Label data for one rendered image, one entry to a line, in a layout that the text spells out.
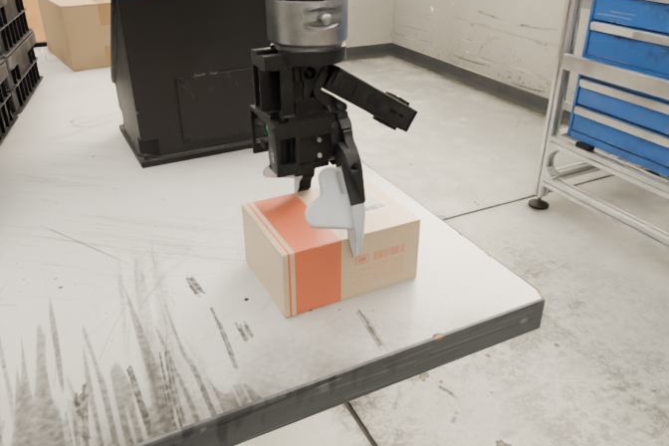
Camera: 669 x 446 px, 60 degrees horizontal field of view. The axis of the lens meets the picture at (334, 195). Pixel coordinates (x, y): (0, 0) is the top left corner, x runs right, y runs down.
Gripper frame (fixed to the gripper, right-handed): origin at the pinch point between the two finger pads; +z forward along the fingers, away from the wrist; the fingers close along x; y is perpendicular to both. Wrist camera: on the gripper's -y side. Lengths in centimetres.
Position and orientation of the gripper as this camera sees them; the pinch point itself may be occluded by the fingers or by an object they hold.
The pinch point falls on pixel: (330, 224)
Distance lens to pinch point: 64.0
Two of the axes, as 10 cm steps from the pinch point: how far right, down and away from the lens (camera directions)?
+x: 4.5, 4.0, -8.0
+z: 0.1, 8.9, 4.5
